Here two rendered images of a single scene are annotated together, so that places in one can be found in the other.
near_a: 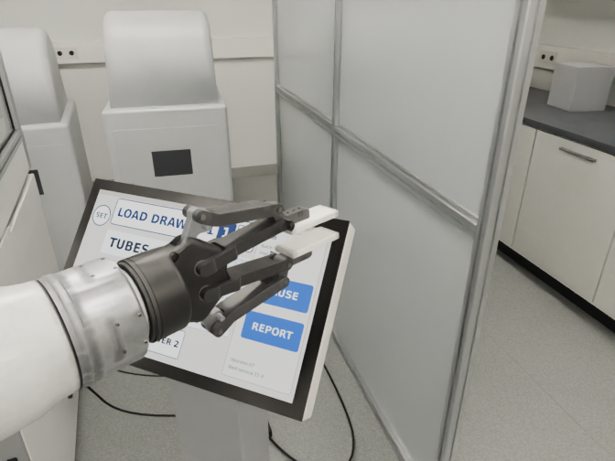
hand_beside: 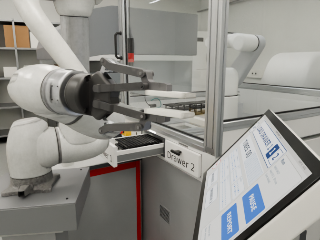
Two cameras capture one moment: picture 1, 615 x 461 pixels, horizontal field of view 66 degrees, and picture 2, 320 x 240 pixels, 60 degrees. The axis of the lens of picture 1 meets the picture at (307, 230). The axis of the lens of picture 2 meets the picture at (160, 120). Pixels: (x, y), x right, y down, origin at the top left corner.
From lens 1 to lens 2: 0.57 m
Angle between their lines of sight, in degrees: 76
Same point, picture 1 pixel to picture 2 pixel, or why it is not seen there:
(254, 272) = (121, 107)
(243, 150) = not seen: outside the picture
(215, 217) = (107, 63)
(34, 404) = (29, 97)
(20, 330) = (37, 73)
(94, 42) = not seen: outside the picture
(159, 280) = (74, 79)
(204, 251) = (101, 80)
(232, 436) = not seen: outside the picture
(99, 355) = (45, 94)
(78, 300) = (53, 73)
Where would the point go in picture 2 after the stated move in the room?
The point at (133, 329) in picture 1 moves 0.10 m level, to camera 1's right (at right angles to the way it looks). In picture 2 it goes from (55, 91) to (42, 99)
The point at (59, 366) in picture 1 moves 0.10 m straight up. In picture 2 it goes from (36, 89) to (31, 34)
